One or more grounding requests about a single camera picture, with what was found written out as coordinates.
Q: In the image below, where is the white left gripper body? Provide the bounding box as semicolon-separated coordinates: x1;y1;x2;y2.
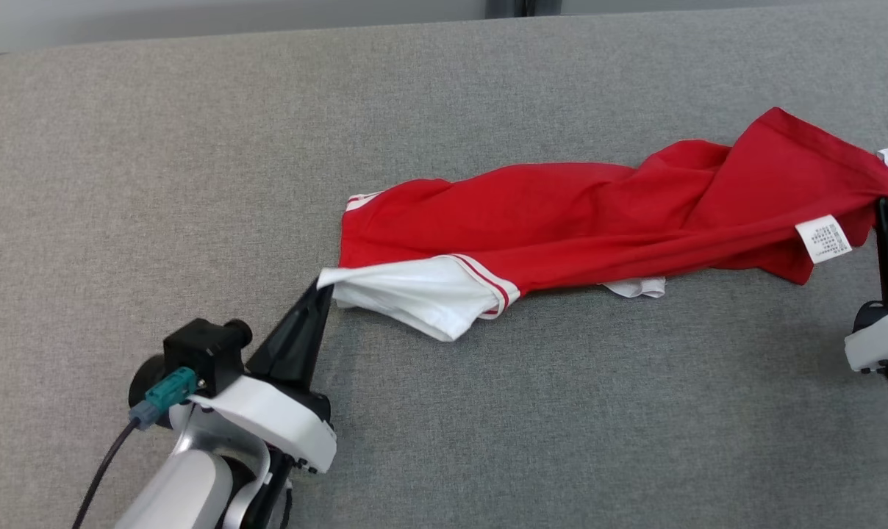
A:
187;373;337;475

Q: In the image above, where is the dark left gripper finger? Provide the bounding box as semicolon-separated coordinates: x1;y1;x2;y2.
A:
291;283;334;390
246;288;321;384

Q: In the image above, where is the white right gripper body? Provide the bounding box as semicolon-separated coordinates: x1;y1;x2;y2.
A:
844;300;888;373

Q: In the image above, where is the red shirt with white sleeves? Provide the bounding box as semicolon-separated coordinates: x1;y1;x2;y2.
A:
317;107;888;343

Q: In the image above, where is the teal left camera connector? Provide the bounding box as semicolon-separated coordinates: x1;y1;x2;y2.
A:
129;367;198;431

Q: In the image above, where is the black left camera cable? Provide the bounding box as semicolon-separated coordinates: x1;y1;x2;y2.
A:
71;420;140;529

